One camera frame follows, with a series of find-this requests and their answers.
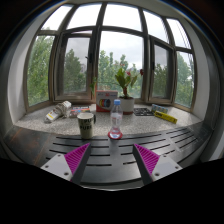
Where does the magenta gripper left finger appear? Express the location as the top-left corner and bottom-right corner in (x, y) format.
(65, 143), (91, 185)

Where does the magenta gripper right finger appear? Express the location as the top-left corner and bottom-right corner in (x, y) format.
(133, 144), (160, 184)

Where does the clear plastic water bottle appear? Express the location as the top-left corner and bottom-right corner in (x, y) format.
(110, 99), (123, 134)

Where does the dark slatted bench top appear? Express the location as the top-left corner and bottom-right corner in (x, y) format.
(4, 122), (212, 189)

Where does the red round coaster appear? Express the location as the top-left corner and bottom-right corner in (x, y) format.
(108, 131), (123, 140)

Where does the white mug with dark print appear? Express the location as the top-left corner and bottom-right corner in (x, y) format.
(77, 113), (96, 139)

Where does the yellow long box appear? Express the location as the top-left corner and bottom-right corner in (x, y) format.
(154, 111), (177, 124)

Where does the colourful flat book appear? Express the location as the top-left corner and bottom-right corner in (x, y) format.
(69, 106), (90, 118)

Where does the black perforated tray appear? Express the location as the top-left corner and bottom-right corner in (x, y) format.
(134, 108), (154, 116)

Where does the white wrapped package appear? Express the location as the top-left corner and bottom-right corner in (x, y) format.
(45, 101), (71, 123)

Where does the light blue small box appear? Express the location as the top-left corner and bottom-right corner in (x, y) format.
(152, 104), (168, 114)

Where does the red and white box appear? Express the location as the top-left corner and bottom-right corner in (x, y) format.
(96, 90), (118, 112)

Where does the potted plant in white pot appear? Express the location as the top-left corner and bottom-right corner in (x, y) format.
(115, 68), (143, 115)

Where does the bay window frame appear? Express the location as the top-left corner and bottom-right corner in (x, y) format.
(24, 0), (197, 112)

